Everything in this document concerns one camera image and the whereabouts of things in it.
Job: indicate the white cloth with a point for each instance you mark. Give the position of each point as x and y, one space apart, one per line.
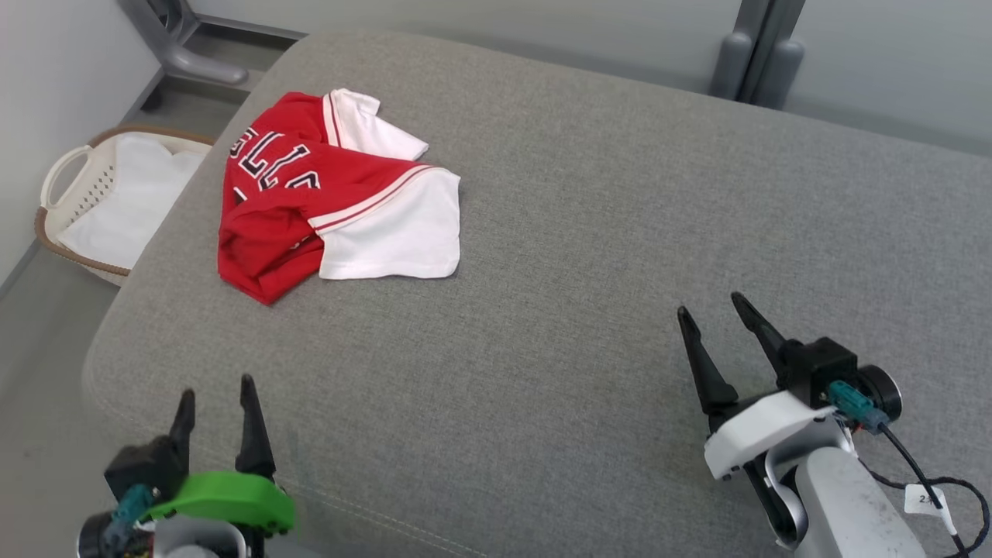
128 201

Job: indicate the grey partition post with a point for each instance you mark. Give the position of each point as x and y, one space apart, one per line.
756 54

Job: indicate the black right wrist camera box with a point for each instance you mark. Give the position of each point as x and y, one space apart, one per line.
818 368

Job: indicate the cream laundry basket brown rim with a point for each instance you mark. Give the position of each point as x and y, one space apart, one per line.
74 194

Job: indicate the grey metal partition foot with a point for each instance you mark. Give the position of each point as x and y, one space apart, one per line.
190 54

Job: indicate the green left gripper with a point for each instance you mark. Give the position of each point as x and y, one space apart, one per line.
225 496

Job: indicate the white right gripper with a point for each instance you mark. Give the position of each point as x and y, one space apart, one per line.
767 430

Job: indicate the red and white lettered jersey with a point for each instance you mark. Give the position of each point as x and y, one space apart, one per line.
341 201

